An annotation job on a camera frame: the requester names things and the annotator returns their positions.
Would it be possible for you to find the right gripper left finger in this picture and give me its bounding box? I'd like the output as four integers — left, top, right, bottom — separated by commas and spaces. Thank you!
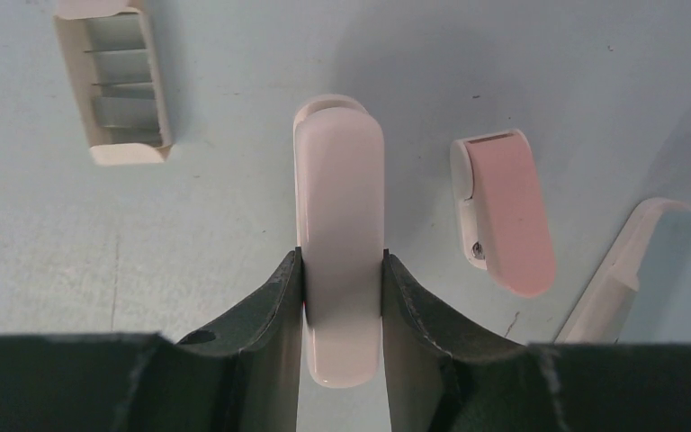
0, 250, 303, 431

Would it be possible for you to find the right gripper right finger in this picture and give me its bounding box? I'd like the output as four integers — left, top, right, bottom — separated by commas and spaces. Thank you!
381, 254, 691, 431

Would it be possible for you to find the long white stapler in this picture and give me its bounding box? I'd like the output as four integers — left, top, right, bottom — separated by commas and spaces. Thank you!
292, 94, 385, 389

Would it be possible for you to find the staple box tray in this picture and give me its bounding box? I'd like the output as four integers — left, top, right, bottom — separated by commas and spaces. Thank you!
53, 0, 174, 167

